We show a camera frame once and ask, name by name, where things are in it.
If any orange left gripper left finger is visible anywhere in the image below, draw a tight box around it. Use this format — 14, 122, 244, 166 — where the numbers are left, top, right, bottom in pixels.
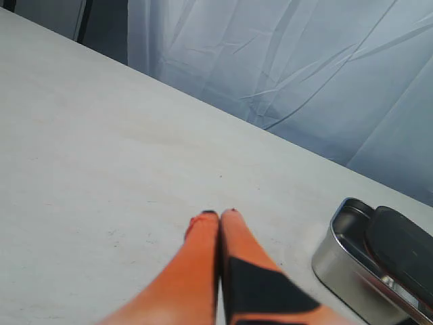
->
100, 211, 219, 324

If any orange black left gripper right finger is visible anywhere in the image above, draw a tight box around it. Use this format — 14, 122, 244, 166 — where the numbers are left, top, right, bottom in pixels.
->
220, 209, 351, 324

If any stainless steel lunch box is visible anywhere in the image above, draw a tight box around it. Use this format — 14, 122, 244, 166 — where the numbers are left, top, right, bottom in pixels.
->
312, 198, 432, 324

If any white backdrop curtain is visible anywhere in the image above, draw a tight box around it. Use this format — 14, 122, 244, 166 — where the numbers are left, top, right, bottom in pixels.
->
127, 1, 432, 204

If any dark stand behind table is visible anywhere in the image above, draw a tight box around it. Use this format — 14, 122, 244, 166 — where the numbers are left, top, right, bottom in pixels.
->
1, 0, 93, 43

